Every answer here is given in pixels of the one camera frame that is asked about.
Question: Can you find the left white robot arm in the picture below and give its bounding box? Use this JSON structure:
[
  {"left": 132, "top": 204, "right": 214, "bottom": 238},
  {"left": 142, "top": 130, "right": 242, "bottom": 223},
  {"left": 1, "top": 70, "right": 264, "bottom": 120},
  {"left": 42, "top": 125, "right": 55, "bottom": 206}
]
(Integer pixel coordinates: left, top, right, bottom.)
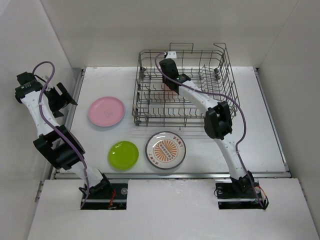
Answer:
[{"left": 15, "top": 72, "right": 114, "bottom": 199}]

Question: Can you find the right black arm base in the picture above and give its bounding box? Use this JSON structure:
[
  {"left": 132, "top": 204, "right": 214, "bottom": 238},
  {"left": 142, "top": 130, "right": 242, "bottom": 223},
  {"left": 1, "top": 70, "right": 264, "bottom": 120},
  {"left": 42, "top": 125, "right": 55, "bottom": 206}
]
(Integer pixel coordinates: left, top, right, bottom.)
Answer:
[{"left": 214, "top": 181, "right": 269, "bottom": 210}]

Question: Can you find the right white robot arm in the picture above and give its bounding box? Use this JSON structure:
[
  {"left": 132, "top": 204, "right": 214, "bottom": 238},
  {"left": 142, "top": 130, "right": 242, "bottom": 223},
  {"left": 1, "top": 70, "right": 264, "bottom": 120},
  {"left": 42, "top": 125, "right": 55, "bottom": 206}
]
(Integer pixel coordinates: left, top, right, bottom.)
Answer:
[{"left": 156, "top": 58, "right": 254, "bottom": 197}]

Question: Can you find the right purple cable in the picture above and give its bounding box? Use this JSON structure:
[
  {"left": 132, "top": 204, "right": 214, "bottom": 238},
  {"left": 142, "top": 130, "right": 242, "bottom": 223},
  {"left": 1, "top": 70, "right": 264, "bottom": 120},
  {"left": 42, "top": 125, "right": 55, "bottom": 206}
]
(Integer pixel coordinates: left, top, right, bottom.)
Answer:
[{"left": 154, "top": 51, "right": 266, "bottom": 210}]

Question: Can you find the blue plastic plate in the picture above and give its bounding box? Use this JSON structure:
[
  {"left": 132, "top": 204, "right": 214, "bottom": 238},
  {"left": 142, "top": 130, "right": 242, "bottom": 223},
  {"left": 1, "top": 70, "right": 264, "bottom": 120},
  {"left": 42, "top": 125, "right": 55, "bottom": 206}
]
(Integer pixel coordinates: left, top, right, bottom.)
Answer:
[{"left": 90, "top": 122, "right": 120, "bottom": 131}]

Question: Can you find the white ceramic plate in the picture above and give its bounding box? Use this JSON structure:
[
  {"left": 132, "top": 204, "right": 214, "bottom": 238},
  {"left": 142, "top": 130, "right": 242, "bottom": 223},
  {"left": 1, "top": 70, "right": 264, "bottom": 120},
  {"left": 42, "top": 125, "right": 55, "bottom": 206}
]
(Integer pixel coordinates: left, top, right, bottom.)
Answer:
[{"left": 144, "top": 136, "right": 188, "bottom": 172}]

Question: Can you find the green plastic plate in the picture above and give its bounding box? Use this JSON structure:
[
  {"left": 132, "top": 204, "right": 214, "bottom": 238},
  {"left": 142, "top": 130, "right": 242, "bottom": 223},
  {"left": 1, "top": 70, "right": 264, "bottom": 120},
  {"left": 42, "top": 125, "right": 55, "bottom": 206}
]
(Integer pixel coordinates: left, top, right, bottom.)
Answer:
[{"left": 107, "top": 141, "right": 139, "bottom": 171}]

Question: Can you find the white printed plate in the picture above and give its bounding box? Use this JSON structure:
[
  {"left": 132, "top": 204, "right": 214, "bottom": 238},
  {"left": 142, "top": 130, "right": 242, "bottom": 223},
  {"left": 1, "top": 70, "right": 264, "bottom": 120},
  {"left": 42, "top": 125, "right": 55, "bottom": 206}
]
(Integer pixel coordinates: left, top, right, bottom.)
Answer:
[{"left": 145, "top": 130, "right": 187, "bottom": 169}]

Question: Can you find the pink plastic plate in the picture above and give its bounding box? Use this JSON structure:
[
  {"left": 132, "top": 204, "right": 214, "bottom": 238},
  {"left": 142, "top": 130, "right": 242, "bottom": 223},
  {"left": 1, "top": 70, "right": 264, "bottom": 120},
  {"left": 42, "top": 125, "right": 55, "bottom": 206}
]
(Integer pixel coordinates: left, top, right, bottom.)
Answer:
[{"left": 87, "top": 96, "right": 126, "bottom": 126}]

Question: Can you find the grey wire dish rack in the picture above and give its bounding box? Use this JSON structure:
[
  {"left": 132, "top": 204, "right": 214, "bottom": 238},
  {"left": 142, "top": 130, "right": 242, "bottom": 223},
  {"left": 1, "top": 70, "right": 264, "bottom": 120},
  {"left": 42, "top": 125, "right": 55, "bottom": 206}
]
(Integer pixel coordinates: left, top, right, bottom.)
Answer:
[{"left": 132, "top": 43, "right": 240, "bottom": 127}]

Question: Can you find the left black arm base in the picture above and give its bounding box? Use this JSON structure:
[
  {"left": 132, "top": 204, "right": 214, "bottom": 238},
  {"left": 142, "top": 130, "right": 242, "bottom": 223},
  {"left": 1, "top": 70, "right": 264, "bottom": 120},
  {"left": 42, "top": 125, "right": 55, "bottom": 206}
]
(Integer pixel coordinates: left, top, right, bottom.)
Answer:
[{"left": 79, "top": 182, "right": 128, "bottom": 210}]

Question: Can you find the orange patterned plate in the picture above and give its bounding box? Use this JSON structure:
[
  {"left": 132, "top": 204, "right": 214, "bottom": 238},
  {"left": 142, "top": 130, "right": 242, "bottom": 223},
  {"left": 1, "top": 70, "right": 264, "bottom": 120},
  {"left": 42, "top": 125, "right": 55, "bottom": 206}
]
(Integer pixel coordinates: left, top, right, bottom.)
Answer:
[{"left": 163, "top": 84, "right": 172, "bottom": 92}]

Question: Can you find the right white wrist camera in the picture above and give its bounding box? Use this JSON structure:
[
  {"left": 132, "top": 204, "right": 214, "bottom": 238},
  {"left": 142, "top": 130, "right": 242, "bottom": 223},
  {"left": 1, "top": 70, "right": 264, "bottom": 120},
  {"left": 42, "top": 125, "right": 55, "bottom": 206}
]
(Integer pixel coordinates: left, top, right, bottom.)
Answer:
[{"left": 164, "top": 51, "right": 177, "bottom": 59}]

